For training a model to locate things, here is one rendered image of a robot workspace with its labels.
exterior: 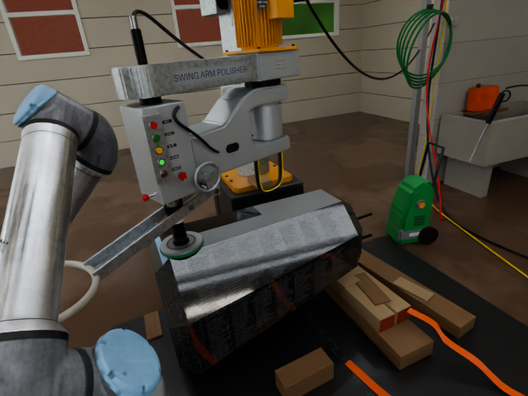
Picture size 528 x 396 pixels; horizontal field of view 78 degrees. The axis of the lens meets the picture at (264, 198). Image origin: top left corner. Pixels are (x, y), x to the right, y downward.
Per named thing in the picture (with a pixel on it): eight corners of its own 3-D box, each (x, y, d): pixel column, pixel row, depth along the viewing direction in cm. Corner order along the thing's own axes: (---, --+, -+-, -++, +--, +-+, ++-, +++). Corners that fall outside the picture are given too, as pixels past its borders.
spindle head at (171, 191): (203, 177, 181) (189, 93, 163) (228, 185, 166) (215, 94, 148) (141, 199, 159) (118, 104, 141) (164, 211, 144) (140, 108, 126)
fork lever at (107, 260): (203, 183, 180) (199, 176, 177) (224, 192, 167) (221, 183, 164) (86, 267, 147) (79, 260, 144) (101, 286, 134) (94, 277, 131)
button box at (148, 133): (171, 178, 144) (157, 112, 132) (174, 179, 142) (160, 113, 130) (154, 184, 139) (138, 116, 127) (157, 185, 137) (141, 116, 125)
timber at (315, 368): (286, 404, 169) (285, 388, 164) (275, 385, 179) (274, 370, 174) (333, 378, 181) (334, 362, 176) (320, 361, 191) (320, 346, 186)
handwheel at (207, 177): (212, 183, 164) (207, 154, 158) (224, 188, 157) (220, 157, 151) (186, 193, 155) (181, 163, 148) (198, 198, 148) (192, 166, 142)
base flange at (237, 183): (218, 175, 283) (217, 170, 281) (269, 164, 299) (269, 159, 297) (235, 194, 241) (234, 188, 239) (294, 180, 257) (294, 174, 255)
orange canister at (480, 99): (458, 113, 384) (463, 84, 371) (489, 108, 398) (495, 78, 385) (475, 116, 365) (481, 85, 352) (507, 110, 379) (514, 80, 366)
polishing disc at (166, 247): (206, 248, 162) (205, 246, 161) (162, 260, 156) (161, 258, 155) (198, 229, 180) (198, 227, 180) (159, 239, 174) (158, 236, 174)
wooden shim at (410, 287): (392, 284, 233) (392, 282, 232) (400, 278, 238) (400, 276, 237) (426, 302, 214) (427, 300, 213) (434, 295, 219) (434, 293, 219)
